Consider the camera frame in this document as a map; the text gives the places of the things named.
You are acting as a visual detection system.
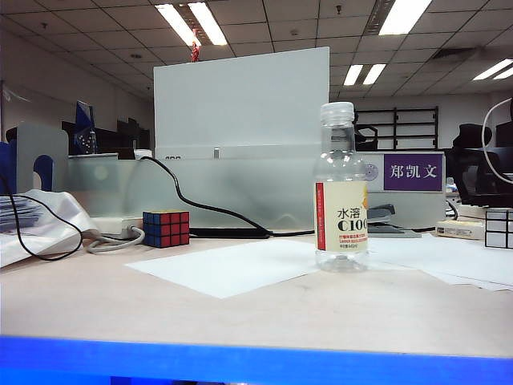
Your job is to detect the white power strip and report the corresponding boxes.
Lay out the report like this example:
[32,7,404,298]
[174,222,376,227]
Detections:
[91,216,144,236]

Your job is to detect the grey stapler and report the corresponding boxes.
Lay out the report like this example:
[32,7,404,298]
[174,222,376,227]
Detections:
[366,203,422,239]

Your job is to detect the large white board panel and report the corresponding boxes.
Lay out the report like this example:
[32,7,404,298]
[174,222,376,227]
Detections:
[153,47,331,160]

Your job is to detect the stack of white papers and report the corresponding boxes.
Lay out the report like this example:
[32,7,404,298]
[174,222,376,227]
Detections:
[0,195,43,234]

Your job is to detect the blue file holder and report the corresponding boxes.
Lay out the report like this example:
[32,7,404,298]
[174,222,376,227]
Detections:
[0,140,55,196]

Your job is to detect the white cable loop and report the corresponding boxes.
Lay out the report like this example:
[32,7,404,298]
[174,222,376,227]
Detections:
[481,98,513,181]

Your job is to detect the white paper sheet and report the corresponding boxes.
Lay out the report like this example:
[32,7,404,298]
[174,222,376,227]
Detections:
[367,256,513,293]
[124,239,321,300]
[366,233,513,286]

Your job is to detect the blue edge bar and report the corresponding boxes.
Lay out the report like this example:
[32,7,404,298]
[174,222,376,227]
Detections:
[0,335,513,385]

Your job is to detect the grey power strip cable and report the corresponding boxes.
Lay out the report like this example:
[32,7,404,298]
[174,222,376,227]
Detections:
[86,225,146,254]

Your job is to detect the blue crystal trophy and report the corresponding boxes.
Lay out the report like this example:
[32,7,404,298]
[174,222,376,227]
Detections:
[72,99,98,156]

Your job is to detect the colourful Rubik's cube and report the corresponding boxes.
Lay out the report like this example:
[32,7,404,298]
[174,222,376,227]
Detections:
[142,209,191,249]

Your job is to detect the clear plastic bottle cream label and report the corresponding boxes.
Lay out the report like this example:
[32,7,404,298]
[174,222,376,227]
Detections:
[313,101,370,274]

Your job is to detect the frosted glass desk partition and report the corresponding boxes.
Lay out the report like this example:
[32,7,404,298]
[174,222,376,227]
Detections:
[66,154,446,232]

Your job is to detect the grey metal bookend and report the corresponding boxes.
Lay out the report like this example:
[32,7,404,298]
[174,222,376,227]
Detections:
[15,122,70,193]

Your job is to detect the thick black cable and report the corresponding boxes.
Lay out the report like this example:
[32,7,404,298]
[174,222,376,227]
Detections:
[139,156,316,241]

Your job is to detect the black shelving rack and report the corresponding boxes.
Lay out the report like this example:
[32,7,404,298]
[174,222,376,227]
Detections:
[354,106,440,152]

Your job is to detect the black office chair with headrest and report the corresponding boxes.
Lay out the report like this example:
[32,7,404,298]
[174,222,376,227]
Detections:
[354,111,380,152]

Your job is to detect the silver mirror cube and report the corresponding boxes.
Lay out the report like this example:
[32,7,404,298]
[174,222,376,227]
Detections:
[484,208,513,249]

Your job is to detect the black mesh office chair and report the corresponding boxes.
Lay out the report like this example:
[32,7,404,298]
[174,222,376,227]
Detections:
[444,123,513,209]

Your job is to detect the white plastic bag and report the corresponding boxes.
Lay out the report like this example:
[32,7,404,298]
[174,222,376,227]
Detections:
[0,188,99,269]

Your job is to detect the purple and white name plate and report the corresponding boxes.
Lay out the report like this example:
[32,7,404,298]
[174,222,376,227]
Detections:
[362,151,446,194]

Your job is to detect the thin black cable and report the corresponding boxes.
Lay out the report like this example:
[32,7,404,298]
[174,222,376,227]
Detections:
[0,172,84,261]

